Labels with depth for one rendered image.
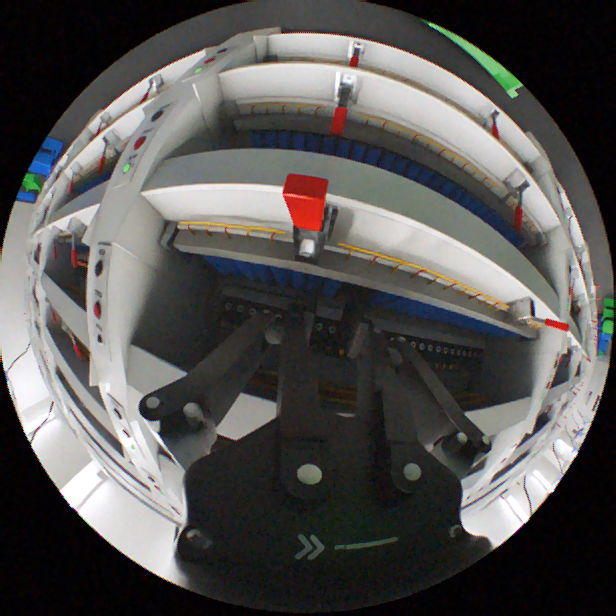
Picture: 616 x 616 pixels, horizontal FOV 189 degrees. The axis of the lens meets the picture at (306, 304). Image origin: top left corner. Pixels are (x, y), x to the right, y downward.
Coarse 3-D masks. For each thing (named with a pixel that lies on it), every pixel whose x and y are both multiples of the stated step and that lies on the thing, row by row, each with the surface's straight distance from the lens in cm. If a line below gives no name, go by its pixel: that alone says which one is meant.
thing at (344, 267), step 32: (224, 224) 16; (224, 256) 18; (256, 256) 16; (288, 256) 15; (320, 256) 15; (352, 256) 16; (384, 256) 15; (384, 288) 17; (416, 288) 18; (448, 288) 19
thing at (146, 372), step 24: (144, 360) 21; (144, 384) 21; (264, 384) 25; (336, 384) 31; (240, 408) 16; (264, 408) 15; (336, 408) 27; (480, 408) 27; (504, 408) 34; (528, 408) 46; (240, 432) 17; (504, 432) 49
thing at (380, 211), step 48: (144, 192) 20; (192, 192) 16; (240, 192) 14; (336, 192) 12; (384, 192) 13; (432, 192) 17; (144, 240) 21; (336, 240) 15; (384, 240) 15; (432, 240) 15; (480, 240) 18; (192, 288) 28; (240, 288) 30; (480, 288) 23; (528, 288) 25; (432, 336) 36
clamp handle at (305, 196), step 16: (288, 176) 6; (304, 176) 6; (288, 192) 5; (304, 192) 5; (320, 192) 5; (288, 208) 6; (304, 208) 6; (320, 208) 6; (304, 224) 8; (320, 224) 8; (304, 240) 12
